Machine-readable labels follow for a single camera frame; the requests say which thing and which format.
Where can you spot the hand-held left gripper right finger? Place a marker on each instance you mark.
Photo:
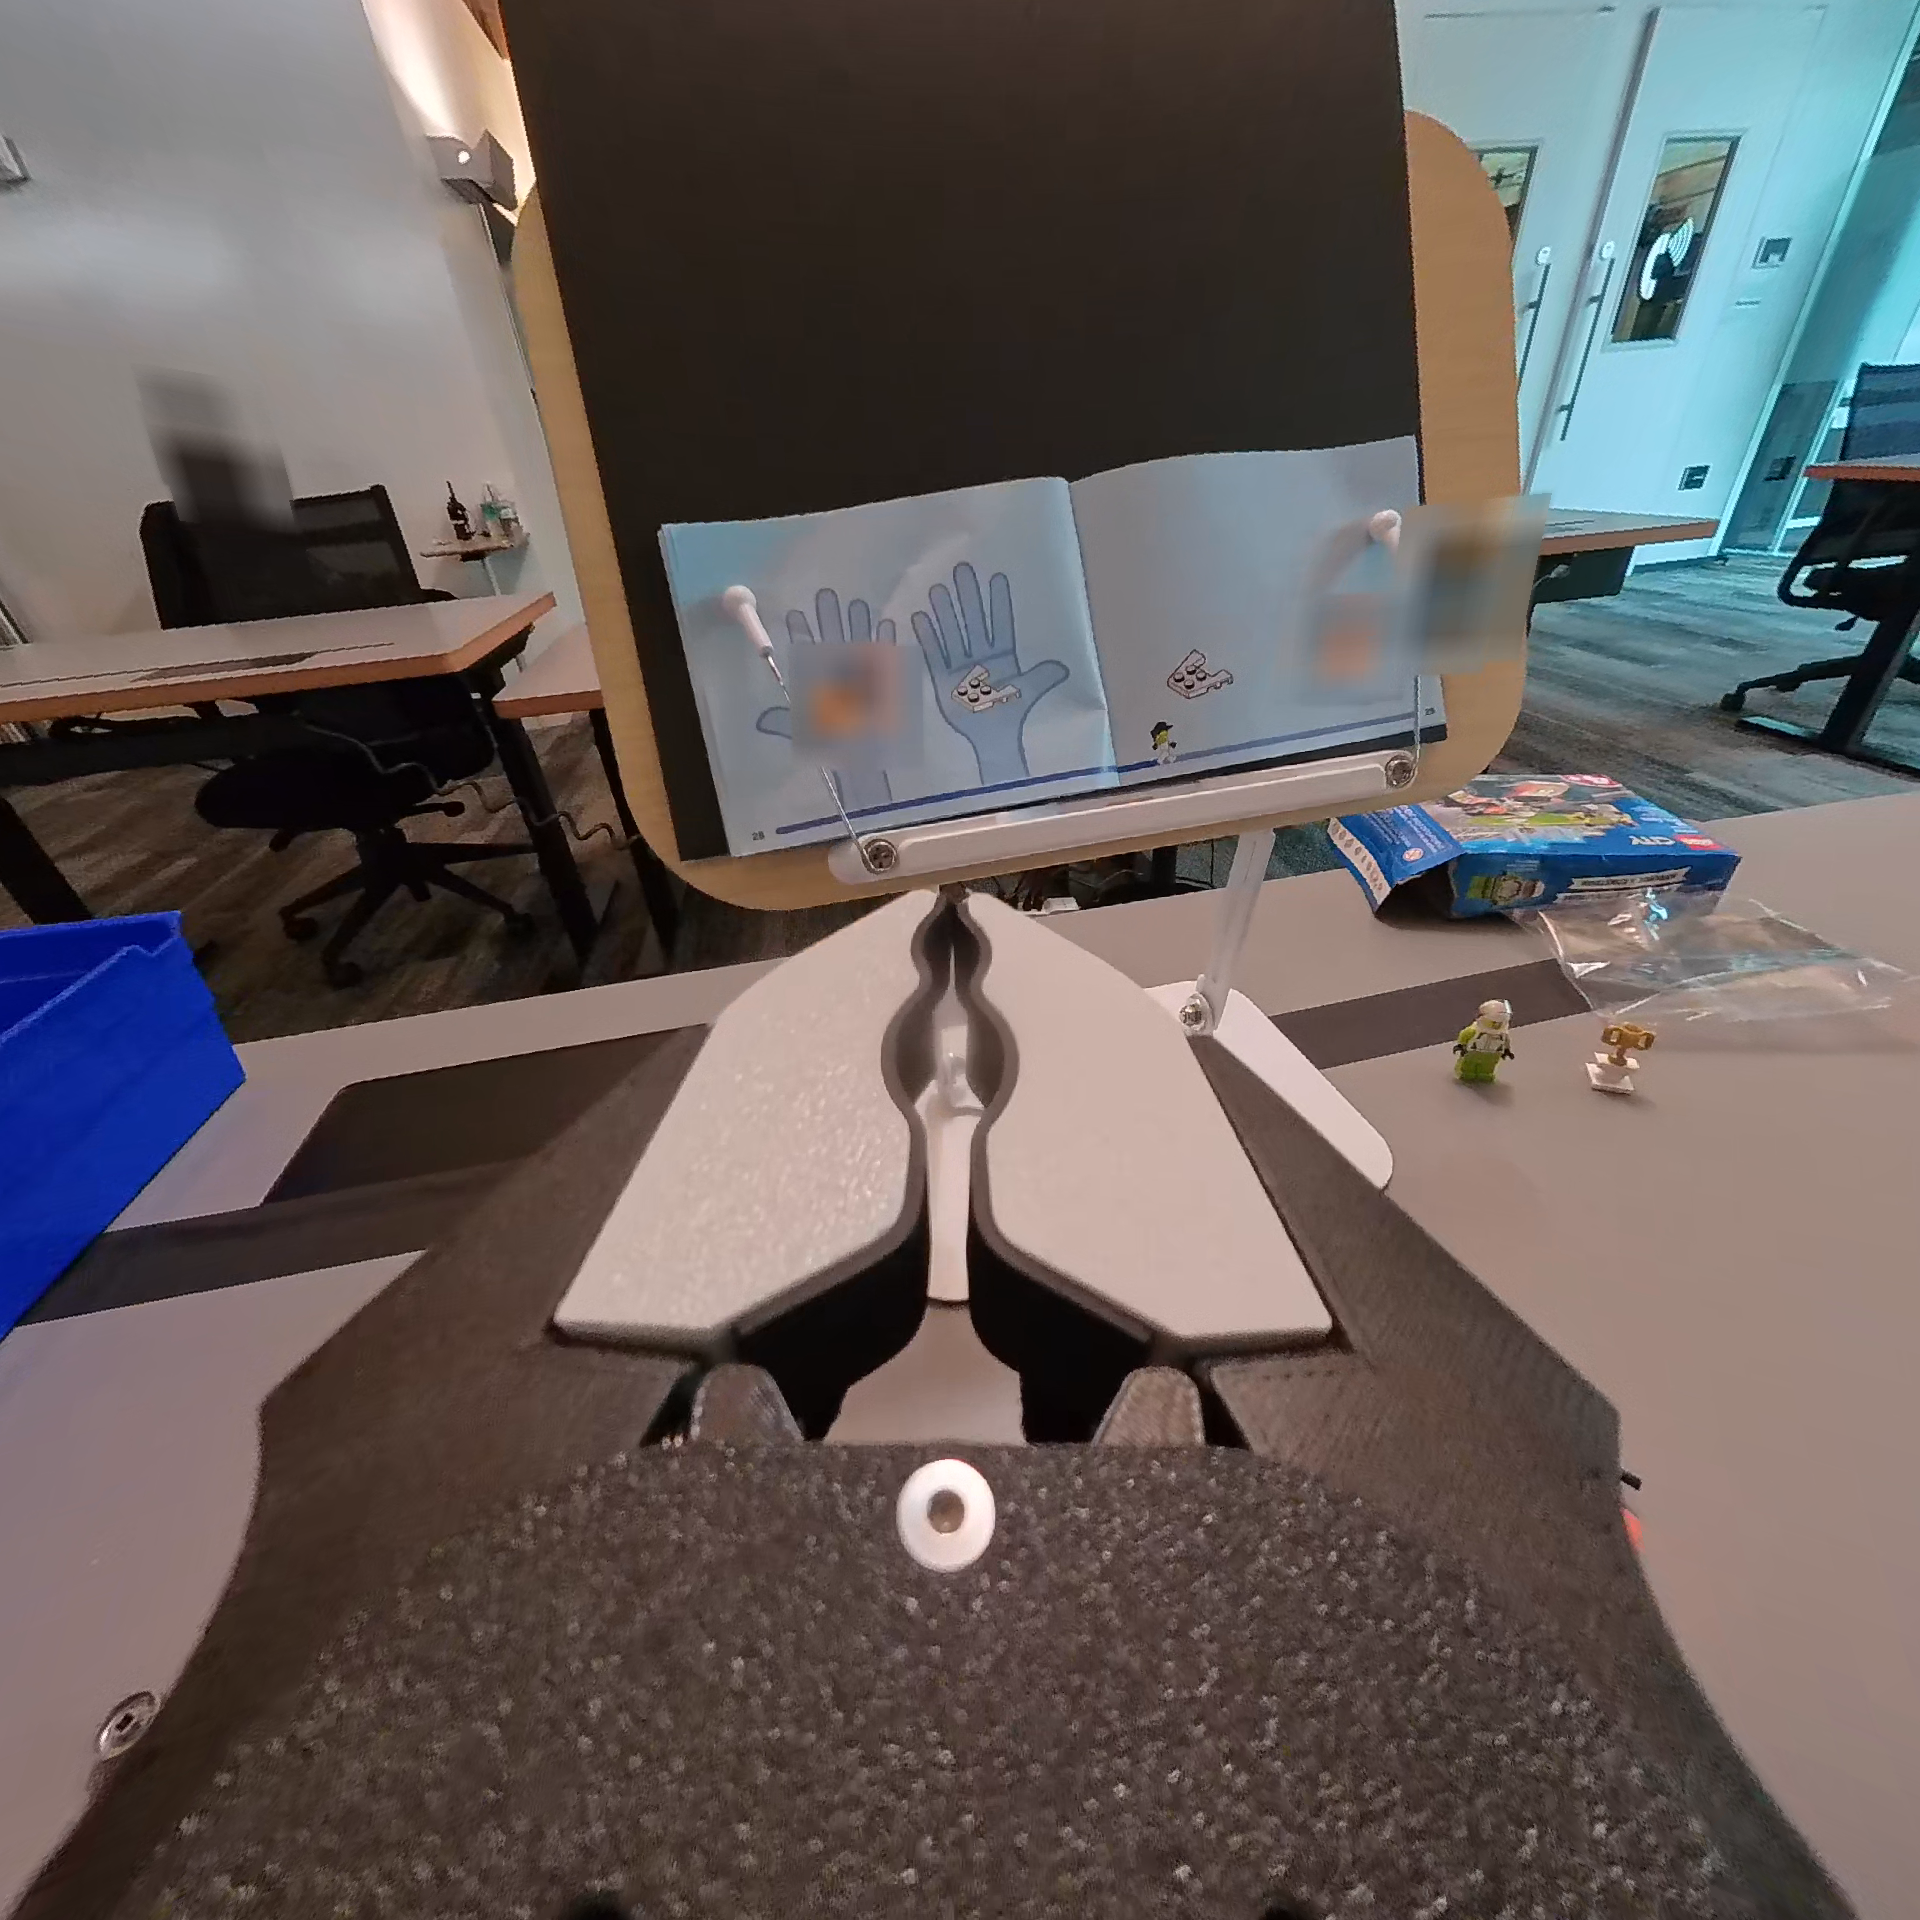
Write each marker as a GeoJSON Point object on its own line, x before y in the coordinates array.
{"type": "Point", "coordinates": [1154, 1171]}

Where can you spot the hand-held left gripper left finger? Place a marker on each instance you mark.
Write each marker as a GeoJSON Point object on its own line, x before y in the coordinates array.
{"type": "Point", "coordinates": [751, 1171]}

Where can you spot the white book stand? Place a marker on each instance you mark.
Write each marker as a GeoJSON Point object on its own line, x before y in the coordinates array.
{"type": "Point", "coordinates": [1321, 1112]}

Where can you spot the instruction booklet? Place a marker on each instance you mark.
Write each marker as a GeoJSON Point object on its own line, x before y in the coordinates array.
{"type": "Point", "coordinates": [1200, 585]}

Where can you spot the green minifigure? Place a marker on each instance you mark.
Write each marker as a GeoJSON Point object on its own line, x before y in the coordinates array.
{"type": "Point", "coordinates": [1483, 1053]}

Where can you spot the blue cardboard box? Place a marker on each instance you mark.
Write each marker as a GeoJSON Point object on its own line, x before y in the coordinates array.
{"type": "Point", "coordinates": [1500, 847]}

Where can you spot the small gold trophy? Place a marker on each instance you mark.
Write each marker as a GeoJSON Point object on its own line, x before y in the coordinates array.
{"type": "Point", "coordinates": [1624, 1060]}

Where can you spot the black office chair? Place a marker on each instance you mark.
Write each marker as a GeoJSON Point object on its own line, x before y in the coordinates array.
{"type": "Point", "coordinates": [1860, 526]}
{"type": "Point", "coordinates": [331, 767]}

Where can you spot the clear plastic bag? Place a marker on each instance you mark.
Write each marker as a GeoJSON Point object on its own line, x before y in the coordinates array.
{"type": "Point", "coordinates": [1739, 956]}

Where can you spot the blue storage bin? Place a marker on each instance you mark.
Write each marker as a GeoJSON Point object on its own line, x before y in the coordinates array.
{"type": "Point", "coordinates": [91, 1083]}

